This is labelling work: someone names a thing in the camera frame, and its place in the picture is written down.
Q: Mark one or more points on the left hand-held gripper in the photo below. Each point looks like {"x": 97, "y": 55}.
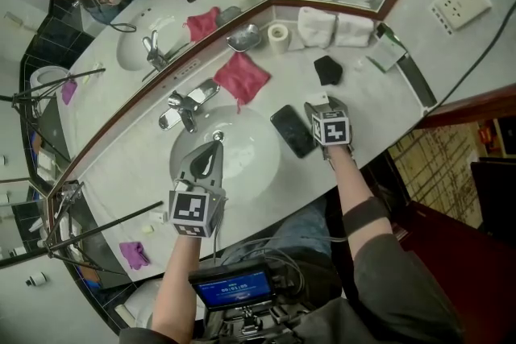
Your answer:
{"x": 191, "y": 211}

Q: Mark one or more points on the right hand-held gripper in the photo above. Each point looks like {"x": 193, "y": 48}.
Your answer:
{"x": 332, "y": 131}

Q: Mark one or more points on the white soap block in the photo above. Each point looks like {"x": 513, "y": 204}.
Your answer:
{"x": 318, "y": 98}

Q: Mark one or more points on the metal soap dish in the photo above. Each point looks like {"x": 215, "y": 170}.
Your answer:
{"x": 244, "y": 37}

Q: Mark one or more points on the person's right forearm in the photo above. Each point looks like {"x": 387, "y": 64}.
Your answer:
{"x": 354, "y": 181}

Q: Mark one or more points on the person's left forearm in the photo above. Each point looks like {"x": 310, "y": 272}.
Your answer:
{"x": 177, "y": 286}

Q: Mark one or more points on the black smartphone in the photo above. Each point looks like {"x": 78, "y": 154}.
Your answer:
{"x": 293, "y": 131}

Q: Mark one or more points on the white sink basin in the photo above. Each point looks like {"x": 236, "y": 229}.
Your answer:
{"x": 250, "y": 165}

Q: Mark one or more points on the chrome faucet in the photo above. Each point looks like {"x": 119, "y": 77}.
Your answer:
{"x": 189, "y": 104}

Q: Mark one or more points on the small white box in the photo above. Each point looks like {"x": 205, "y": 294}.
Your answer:
{"x": 159, "y": 216}

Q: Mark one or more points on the white folded towel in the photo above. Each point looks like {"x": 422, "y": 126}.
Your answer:
{"x": 354, "y": 30}
{"x": 316, "y": 28}

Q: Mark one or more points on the white green sign card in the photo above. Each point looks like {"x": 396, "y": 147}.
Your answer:
{"x": 389, "y": 54}

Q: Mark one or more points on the small cream bar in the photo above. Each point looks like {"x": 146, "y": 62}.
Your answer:
{"x": 147, "y": 229}

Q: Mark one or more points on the toilet paper roll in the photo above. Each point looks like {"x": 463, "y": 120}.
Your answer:
{"x": 278, "y": 38}

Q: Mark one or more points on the red cloth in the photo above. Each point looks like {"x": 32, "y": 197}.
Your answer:
{"x": 242, "y": 78}

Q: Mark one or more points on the long black tray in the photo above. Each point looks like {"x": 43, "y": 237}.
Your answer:
{"x": 415, "y": 80}

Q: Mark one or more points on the person's blue jeans legs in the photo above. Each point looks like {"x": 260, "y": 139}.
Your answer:
{"x": 298, "y": 225}

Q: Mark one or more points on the purple cloth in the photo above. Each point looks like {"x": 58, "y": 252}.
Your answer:
{"x": 133, "y": 254}

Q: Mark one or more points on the black armband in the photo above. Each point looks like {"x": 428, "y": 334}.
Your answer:
{"x": 364, "y": 215}

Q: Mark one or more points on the black tripod stand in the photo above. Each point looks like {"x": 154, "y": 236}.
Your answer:
{"x": 101, "y": 227}

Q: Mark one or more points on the chest-mounted screen device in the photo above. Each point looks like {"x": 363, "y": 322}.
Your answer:
{"x": 234, "y": 286}

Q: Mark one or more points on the clear glass tumbler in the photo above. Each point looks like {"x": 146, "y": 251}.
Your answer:
{"x": 70, "y": 190}

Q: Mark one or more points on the large wood-framed mirror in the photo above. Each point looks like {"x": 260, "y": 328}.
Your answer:
{"x": 101, "y": 64}

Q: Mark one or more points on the white toilet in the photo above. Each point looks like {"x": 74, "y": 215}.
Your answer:
{"x": 139, "y": 304}

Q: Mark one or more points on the orange blue bag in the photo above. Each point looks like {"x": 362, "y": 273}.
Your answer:
{"x": 90, "y": 278}

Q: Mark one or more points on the red carton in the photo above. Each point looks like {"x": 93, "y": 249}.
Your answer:
{"x": 485, "y": 133}

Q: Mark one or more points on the dark wooden door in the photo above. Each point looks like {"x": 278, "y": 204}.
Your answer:
{"x": 496, "y": 197}

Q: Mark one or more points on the person's dark shirt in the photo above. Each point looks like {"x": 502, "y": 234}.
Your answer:
{"x": 403, "y": 286}

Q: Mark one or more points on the dark wooden door frame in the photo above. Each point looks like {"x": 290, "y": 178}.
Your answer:
{"x": 471, "y": 106}

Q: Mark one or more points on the white wall power socket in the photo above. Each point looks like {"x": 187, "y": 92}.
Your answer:
{"x": 461, "y": 2}

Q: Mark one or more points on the wall paper roll holder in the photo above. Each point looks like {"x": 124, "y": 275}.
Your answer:
{"x": 36, "y": 279}

